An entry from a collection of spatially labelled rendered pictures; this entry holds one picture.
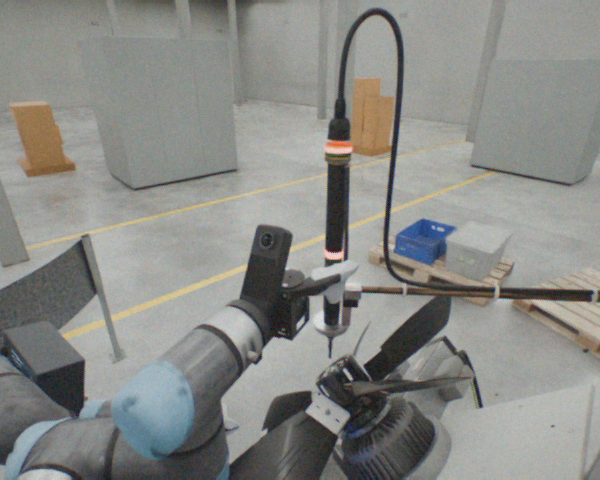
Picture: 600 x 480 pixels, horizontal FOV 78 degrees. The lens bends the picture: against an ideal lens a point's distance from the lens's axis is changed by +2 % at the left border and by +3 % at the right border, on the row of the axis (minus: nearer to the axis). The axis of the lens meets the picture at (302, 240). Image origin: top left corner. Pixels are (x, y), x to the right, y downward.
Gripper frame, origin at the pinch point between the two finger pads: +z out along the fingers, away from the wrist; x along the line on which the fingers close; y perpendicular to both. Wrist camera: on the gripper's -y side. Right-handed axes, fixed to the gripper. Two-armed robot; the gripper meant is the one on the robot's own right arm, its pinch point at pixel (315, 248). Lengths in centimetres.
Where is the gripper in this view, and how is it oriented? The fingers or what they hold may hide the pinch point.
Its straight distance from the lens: 59.6
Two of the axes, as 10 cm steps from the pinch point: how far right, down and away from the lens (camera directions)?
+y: 0.0, 9.0, 4.4
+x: 8.8, 2.1, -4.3
